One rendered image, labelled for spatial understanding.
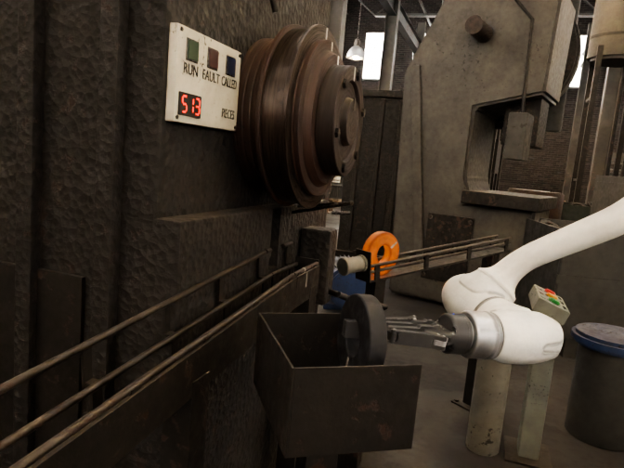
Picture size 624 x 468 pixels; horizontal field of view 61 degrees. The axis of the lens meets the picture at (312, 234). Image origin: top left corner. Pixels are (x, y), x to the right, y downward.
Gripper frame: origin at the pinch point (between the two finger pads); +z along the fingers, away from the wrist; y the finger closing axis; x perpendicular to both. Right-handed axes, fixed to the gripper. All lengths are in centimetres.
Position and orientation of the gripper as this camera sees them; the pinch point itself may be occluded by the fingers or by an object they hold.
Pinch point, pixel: (362, 329)
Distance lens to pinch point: 96.4
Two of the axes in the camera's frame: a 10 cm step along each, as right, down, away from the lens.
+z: -9.5, -1.0, -2.9
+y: -2.8, -1.6, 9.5
